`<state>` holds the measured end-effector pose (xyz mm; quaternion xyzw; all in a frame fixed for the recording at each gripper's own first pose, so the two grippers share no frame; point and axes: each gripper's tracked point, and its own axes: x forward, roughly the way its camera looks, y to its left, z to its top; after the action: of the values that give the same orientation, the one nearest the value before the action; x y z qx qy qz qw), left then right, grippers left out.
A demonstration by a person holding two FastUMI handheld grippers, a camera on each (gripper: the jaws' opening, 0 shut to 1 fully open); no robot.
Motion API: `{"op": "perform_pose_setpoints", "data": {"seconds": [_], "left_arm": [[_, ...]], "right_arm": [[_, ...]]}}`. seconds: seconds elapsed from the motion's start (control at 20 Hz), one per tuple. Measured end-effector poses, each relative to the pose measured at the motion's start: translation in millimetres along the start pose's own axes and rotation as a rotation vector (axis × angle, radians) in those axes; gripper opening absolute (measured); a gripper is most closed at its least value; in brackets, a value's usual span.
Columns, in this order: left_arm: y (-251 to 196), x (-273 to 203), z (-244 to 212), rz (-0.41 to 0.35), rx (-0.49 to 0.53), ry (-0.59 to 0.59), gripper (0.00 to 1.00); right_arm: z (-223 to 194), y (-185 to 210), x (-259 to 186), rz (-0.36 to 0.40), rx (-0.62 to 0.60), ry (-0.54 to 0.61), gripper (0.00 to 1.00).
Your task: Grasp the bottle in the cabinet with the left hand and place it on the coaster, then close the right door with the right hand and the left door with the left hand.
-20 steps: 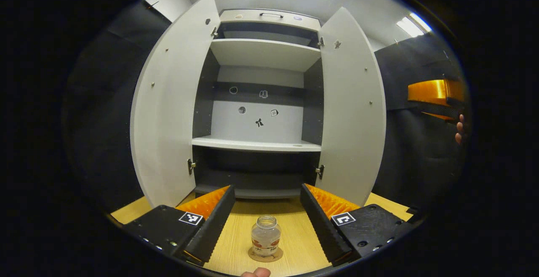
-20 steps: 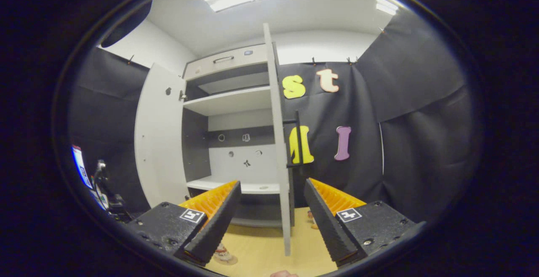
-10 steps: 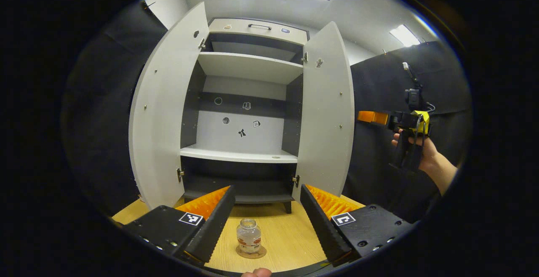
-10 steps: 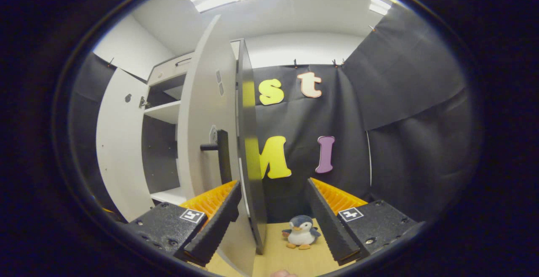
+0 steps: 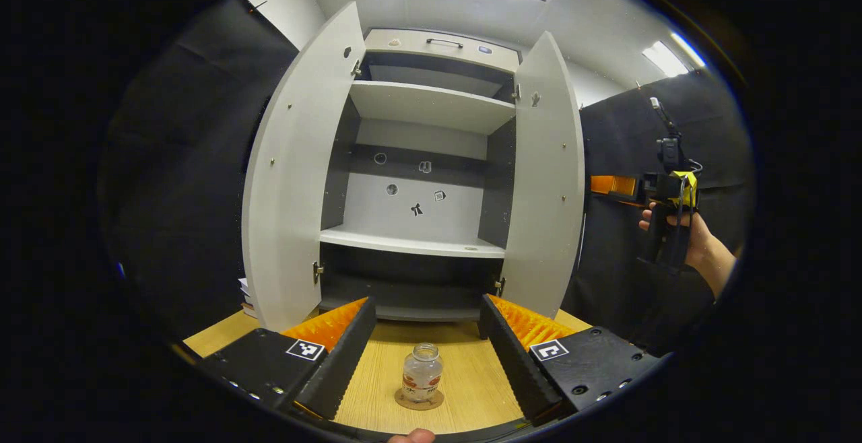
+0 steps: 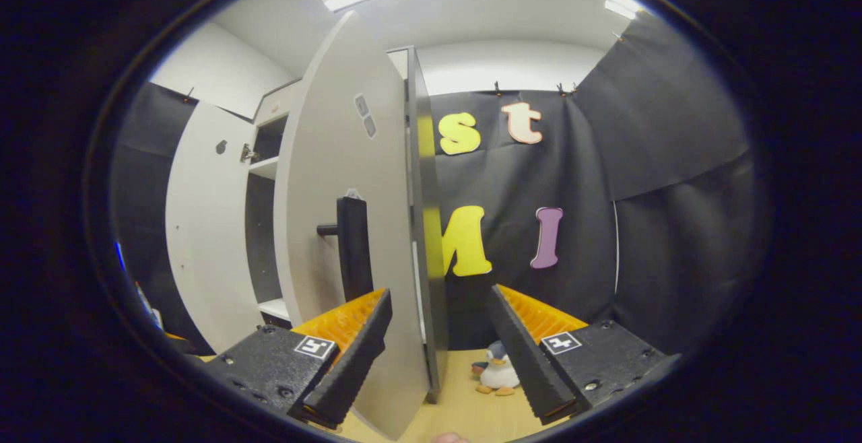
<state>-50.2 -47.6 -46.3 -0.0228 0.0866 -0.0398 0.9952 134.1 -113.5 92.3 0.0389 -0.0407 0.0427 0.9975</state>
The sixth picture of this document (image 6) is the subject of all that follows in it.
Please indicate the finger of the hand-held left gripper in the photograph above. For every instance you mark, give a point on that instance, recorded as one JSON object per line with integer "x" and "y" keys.
{"x": 178, "y": 343}

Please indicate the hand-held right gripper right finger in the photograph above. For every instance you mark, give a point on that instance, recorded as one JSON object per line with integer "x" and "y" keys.
{"x": 522, "y": 355}

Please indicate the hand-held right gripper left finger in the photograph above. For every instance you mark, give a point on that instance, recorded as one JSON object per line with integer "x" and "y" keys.
{"x": 360, "y": 355}

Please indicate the white cabinet door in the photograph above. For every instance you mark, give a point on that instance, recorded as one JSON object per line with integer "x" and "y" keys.
{"x": 323, "y": 160}
{"x": 202, "y": 227}

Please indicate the white and grey cabinet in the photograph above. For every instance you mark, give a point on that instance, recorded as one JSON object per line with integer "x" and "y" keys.
{"x": 427, "y": 227}

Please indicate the metal door hinge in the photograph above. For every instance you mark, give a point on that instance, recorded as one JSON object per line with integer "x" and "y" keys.
{"x": 248, "y": 153}

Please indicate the white cabinet drawer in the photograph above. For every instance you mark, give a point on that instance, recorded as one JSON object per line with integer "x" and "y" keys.
{"x": 276, "y": 103}

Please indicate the penguin plush toy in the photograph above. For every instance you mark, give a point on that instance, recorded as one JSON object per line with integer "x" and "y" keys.
{"x": 500, "y": 374}

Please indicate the black backdrop cloth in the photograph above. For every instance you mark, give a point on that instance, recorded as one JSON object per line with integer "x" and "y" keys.
{"x": 660, "y": 261}

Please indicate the small ceiling light panel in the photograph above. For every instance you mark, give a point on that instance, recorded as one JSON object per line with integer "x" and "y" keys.
{"x": 621, "y": 4}

